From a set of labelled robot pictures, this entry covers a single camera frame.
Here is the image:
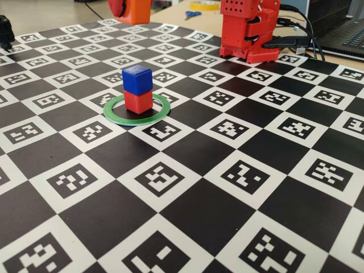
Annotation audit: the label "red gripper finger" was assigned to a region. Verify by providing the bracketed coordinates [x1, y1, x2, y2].
[107, 0, 129, 20]

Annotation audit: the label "orange cube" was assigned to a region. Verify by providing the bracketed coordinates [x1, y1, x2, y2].
[115, 0, 151, 26]

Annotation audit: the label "blue cube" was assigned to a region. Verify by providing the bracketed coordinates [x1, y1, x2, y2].
[121, 64, 154, 96]

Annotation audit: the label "red cube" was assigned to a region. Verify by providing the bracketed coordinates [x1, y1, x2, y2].
[123, 90, 154, 114]

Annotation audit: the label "blue scissors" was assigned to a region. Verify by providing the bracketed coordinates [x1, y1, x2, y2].
[183, 10, 202, 22]

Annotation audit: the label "yellow tape roll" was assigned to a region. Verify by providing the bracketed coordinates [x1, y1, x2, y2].
[189, 0, 221, 12]

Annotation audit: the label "black clamp device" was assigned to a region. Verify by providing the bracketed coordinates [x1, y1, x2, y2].
[0, 14, 16, 54]

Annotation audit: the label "thick black power plug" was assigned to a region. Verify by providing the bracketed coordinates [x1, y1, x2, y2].
[262, 36, 310, 49]

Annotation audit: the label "black white marker mat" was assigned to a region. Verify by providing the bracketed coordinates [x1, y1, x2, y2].
[0, 18, 364, 273]

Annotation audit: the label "black laptop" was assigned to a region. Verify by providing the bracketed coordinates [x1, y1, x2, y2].
[308, 0, 364, 60]

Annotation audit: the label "black floor cable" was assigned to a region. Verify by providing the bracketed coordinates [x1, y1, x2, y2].
[74, 0, 105, 21]

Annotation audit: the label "green flat ring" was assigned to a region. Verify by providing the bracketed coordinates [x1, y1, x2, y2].
[102, 93, 172, 127]

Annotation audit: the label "black cable with plug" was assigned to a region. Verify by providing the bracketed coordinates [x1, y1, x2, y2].
[277, 17, 319, 59]
[280, 4, 326, 61]

